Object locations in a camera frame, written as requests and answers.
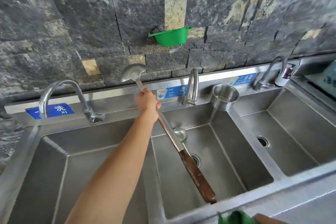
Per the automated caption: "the steel sink drain strainer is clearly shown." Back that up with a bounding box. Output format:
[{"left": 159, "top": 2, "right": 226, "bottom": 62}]
[{"left": 191, "top": 153, "right": 202, "bottom": 168}]

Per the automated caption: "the chrome gooseneck faucet red dot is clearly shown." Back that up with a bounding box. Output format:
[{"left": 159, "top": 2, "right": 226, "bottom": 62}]
[{"left": 38, "top": 80, "right": 105, "bottom": 126}]

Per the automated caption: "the person's left hand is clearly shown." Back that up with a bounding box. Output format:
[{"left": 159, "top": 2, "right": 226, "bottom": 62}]
[{"left": 134, "top": 87, "right": 162, "bottom": 119}]

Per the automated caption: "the blue sign with yellow picture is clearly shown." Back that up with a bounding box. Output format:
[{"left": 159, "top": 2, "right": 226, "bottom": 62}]
[{"left": 229, "top": 73, "right": 257, "bottom": 86}]

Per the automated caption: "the green plastic object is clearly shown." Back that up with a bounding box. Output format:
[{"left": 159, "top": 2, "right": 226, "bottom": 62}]
[{"left": 149, "top": 26, "right": 193, "bottom": 48}]

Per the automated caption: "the person's right hand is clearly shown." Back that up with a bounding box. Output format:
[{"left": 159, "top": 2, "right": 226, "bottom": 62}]
[{"left": 254, "top": 213, "right": 288, "bottom": 224}]

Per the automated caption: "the steel ladle dark wooden handle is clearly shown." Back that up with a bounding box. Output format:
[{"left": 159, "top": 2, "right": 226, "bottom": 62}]
[{"left": 173, "top": 127, "right": 188, "bottom": 144}]

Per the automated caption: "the steel ladle brown wooden handle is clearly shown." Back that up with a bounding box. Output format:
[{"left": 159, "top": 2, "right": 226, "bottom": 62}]
[{"left": 120, "top": 63, "right": 218, "bottom": 205}]

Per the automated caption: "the plain chrome gooseneck faucet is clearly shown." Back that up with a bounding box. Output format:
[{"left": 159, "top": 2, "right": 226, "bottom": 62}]
[{"left": 182, "top": 68, "right": 199, "bottom": 107}]

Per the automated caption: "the blue sign with droplet picture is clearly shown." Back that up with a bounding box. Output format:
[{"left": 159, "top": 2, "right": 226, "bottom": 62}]
[{"left": 157, "top": 84, "right": 188, "bottom": 100}]

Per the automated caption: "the steel cylindrical cup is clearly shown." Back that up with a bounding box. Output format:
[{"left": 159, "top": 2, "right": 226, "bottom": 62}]
[{"left": 211, "top": 84, "right": 240, "bottom": 111}]

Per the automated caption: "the chrome faucet with filter tip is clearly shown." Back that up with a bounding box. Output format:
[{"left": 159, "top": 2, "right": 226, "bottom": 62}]
[{"left": 253, "top": 56, "right": 299, "bottom": 92}]

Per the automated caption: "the blue rectangular sign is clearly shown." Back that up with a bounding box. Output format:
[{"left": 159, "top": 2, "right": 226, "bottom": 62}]
[{"left": 25, "top": 103, "right": 75, "bottom": 120}]

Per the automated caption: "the bright green cloth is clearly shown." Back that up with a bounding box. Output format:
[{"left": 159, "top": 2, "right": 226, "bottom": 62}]
[{"left": 217, "top": 210, "right": 258, "bottom": 224}]

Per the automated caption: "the person's left forearm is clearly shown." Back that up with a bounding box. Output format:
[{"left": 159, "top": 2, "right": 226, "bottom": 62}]
[{"left": 64, "top": 111, "right": 159, "bottom": 224}]

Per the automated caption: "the stainless steel sink unit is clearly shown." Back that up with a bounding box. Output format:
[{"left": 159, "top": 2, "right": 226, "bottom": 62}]
[{"left": 0, "top": 53, "right": 336, "bottom": 224}]

